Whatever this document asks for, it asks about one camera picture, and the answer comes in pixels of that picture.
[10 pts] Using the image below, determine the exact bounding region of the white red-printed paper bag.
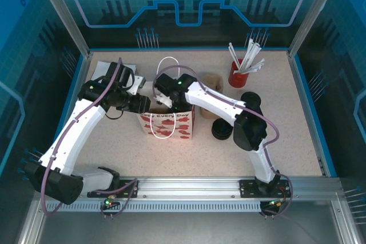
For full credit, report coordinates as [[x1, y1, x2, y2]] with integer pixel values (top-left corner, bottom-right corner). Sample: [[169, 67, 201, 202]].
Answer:
[[139, 56, 197, 141]]

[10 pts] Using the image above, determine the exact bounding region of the brown paper cup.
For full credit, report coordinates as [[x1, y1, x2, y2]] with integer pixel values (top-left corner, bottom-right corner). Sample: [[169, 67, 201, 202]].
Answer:
[[200, 74, 224, 119]]

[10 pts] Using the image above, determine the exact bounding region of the stack of black cup lids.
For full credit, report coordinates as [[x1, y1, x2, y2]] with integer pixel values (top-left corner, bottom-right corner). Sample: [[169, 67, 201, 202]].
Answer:
[[211, 118, 234, 141]]

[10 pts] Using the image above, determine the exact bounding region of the red straw holder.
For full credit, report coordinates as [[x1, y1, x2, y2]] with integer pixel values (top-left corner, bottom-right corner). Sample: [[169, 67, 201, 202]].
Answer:
[[228, 58, 250, 87]]

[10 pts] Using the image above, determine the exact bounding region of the small LED circuit board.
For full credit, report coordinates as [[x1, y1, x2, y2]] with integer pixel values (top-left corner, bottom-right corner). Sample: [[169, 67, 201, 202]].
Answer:
[[261, 198, 287, 213], [100, 195, 121, 210]]

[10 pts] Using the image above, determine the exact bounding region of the thin black left gripper cable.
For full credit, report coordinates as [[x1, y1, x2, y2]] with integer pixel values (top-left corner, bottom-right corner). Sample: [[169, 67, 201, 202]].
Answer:
[[104, 109, 124, 121]]

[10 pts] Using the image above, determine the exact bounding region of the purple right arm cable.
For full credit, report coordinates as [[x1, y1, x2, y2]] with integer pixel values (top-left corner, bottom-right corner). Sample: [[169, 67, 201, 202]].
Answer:
[[152, 65, 294, 199]]

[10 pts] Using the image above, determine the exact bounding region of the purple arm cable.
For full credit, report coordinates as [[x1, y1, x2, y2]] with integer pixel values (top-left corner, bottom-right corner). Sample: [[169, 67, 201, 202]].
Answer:
[[41, 57, 122, 217], [152, 65, 294, 199]]

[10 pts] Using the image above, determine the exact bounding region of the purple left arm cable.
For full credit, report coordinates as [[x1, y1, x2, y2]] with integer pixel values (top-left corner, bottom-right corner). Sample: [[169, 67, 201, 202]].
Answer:
[[41, 57, 122, 217]]

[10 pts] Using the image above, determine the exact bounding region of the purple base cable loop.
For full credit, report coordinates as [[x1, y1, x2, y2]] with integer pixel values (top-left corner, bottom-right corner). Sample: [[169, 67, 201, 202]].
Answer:
[[258, 179, 294, 219], [96, 179, 138, 219]]

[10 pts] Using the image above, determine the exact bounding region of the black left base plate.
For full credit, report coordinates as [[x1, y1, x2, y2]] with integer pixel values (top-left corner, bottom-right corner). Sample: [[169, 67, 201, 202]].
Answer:
[[114, 179, 140, 199]]

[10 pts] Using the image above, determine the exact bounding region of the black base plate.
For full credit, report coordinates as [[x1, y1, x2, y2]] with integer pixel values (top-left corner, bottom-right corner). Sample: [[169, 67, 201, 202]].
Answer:
[[114, 179, 140, 199], [239, 179, 292, 198]]

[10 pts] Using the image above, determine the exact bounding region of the aluminium mounting rail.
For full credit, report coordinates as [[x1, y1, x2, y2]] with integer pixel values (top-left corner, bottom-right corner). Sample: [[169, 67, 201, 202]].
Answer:
[[82, 175, 344, 201]]

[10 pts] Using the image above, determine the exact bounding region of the aluminium frame post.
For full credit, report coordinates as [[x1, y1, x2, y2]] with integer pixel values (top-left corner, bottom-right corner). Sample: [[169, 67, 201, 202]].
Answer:
[[287, 0, 344, 56], [33, 0, 94, 56]]

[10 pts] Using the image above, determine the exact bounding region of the slotted grey cable duct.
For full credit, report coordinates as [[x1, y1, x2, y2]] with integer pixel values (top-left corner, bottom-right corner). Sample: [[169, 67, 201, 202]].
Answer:
[[45, 200, 264, 213]]

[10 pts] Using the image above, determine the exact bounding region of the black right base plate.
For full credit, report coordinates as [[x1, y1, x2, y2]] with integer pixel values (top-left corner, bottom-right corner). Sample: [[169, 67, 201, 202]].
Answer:
[[239, 179, 292, 198]]

